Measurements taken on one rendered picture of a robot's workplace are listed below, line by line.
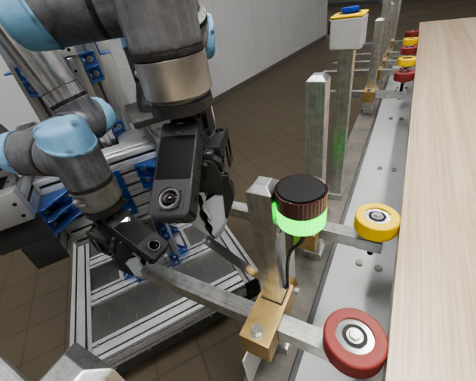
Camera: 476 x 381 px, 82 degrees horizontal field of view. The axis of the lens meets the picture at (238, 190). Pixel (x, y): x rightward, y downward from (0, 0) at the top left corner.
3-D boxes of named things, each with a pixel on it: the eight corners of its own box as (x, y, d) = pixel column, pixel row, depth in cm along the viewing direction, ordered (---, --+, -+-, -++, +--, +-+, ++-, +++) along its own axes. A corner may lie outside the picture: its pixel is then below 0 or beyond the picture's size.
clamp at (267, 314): (242, 349, 45) (238, 334, 42) (273, 283, 54) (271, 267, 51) (274, 365, 42) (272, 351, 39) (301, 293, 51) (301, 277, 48)
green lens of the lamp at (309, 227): (269, 229, 33) (267, 215, 32) (286, 199, 37) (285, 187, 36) (319, 241, 31) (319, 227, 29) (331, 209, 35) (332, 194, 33)
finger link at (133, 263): (132, 270, 63) (116, 243, 58) (151, 278, 60) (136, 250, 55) (122, 281, 61) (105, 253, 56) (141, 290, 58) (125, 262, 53)
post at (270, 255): (272, 360, 61) (243, 186, 33) (278, 345, 63) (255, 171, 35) (287, 367, 59) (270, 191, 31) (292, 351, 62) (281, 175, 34)
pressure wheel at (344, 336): (314, 384, 42) (316, 349, 35) (327, 335, 47) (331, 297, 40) (372, 412, 38) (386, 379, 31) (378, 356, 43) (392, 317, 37)
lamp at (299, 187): (277, 303, 43) (266, 196, 31) (289, 276, 47) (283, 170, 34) (314, 317, 40) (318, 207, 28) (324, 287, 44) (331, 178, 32)
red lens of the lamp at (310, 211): (267, 213, 32) (266, 199, 31) (285, 184, 36) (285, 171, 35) (319, 225, 29) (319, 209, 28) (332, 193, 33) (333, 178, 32)
